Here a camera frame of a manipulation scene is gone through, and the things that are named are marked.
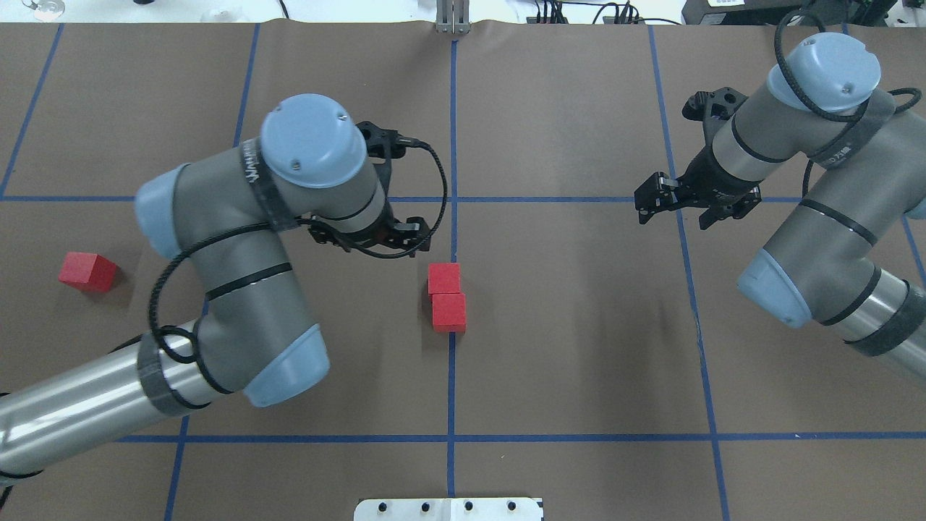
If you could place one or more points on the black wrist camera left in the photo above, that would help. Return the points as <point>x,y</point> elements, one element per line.
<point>383,145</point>

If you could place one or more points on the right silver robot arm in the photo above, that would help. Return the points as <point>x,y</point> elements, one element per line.
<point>822,100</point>

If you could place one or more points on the red block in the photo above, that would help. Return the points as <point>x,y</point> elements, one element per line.
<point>444,278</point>
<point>88,272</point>
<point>449,312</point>

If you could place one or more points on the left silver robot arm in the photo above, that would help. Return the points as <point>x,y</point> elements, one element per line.
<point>227,314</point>

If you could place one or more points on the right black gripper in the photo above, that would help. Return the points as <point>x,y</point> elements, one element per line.
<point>710,187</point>

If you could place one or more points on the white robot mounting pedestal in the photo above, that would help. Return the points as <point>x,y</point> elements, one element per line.
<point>472,508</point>

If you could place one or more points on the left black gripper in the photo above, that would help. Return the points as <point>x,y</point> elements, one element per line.
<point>381,233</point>

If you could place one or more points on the aluminium frame post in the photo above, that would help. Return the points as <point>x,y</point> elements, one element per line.
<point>453,17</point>

